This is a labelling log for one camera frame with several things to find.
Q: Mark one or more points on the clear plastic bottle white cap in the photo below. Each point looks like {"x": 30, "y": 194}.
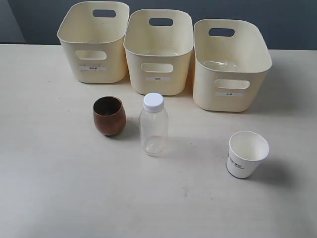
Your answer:
{"x": 153, "y": 125}

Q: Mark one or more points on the brown wooden cup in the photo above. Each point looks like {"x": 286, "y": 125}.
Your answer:
{"x": 109, "y": 115}

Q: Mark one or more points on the white paper cup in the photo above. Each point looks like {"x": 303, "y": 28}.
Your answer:
{"x": 246, "y": 151}

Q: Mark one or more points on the middle cream plastic bin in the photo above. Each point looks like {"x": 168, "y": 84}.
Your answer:
{"x": 158, "y": 45}

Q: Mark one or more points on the cream plastic bin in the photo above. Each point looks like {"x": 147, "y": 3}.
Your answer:
{"x": 92, "y": 35}
{"x": 158, "y": 45}
{"x": 231, "y": 62}

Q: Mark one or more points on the right cream plastic bin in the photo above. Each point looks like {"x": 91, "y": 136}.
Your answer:
{"x": 231, "y": 62}

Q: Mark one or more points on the left cream plastic bin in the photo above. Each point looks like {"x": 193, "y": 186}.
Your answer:
{"x": 92, "y": 35}

